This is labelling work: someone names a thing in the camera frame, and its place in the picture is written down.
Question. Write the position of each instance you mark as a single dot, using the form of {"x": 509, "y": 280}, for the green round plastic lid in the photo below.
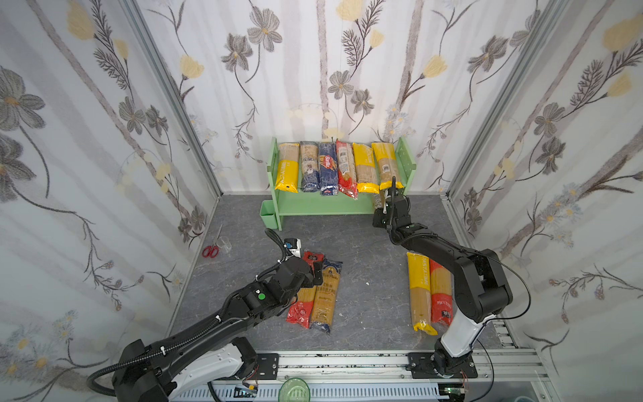
{"x": 294, "y": 390}

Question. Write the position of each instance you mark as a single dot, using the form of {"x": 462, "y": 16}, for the red white-label spaghetti bag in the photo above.
{"x": 347, "y": 175}

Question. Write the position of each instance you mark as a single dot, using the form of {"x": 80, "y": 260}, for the white slotted cable duct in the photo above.
{"x": 332, "y": 392}

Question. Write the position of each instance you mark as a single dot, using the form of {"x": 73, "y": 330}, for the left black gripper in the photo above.
{"x": 316, "y": 271}

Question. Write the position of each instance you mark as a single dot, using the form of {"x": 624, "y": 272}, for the clear barcode spaghetti bag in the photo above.
{"x": 379, "y": 200}

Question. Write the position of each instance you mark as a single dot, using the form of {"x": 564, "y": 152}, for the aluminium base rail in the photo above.
{"x": 497, "y": 375}

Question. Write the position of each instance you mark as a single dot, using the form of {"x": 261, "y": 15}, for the blue Barilla spaghetti box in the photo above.
{"x": 328, "y": 169}

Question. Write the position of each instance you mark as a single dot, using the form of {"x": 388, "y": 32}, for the green two-tier shelf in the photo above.
{"x": 309, "y": 204}

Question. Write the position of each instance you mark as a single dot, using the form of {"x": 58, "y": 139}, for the blue gold Meli pasta bag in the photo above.
{"x": 326, "y": 296}

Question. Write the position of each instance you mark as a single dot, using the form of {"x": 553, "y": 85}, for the red handled scissors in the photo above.
{"x": 212, "y": 250}

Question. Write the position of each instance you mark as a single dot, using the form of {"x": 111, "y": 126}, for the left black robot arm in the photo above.
{"x": 214, "y": 348}

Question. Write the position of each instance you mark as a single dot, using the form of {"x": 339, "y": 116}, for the yellow label spaghetti bag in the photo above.
{"x": 288, "y": 167}

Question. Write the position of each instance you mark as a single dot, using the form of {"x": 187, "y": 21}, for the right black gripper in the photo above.
{"x": 394, "y": 202}

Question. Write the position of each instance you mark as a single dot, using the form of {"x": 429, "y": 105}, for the yellow Pastatime spaghetti bag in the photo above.
{"x": 367, "y": 174}

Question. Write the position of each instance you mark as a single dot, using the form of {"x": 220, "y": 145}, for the small green cup bin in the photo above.
{"x": 268, "y": 215}

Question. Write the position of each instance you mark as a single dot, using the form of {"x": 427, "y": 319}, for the blue portrait spaghetti bag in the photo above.
{"x": 310, "y": 175}

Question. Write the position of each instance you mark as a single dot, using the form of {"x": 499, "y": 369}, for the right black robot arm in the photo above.
{"x": 480, "y": 285}

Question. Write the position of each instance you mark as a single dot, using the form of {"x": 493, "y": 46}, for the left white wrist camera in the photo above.
{"x": 293, "y": 246}

